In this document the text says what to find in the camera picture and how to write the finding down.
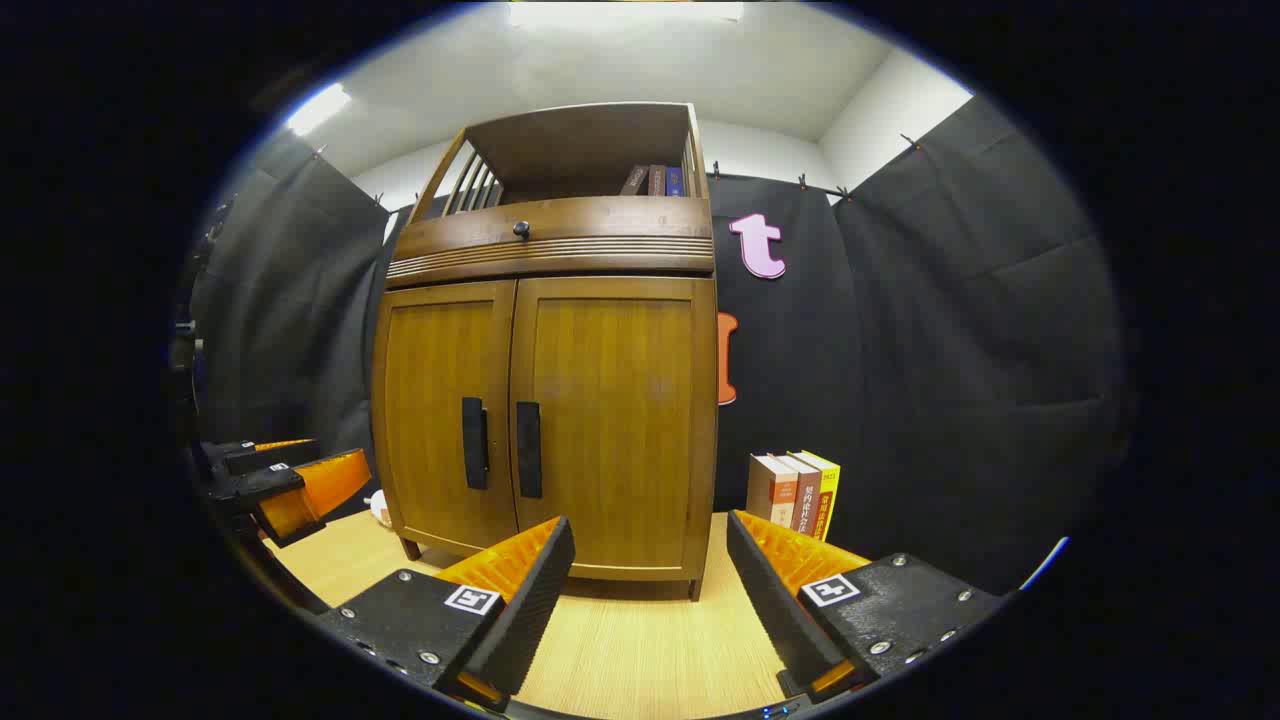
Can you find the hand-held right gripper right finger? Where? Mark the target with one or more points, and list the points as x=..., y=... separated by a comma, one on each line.
x=775, y=610

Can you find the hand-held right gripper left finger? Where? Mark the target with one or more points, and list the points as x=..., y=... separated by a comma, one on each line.
x=535, y=600

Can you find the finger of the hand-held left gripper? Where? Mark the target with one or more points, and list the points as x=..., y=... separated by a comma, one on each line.
x=270, y=485
x=250, y=457

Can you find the wooden shoe cabinet door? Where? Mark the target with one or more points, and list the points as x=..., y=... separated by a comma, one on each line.
x=430, y=400
x=620, y=420

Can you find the wooden double-door shoe cabinet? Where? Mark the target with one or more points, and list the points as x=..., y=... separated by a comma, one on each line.
x=580, y=140

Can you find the wooden cabinet drawer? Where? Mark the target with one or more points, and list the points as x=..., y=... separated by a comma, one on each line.
x=620, y=225

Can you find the reddish brown book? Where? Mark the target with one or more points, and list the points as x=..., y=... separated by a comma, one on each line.
x=806, y=505

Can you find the small white object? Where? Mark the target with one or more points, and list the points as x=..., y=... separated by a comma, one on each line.
x=380, y=508

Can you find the beige book orange label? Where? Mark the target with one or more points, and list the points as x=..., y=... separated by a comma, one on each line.
x=765, y=490

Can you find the yellow book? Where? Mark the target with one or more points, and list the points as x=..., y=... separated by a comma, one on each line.
x=829, y=500

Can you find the maroon book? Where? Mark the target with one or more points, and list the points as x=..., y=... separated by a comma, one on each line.
x=657, y=180

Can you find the blue book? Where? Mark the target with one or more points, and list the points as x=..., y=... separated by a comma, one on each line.
x=675, y=181

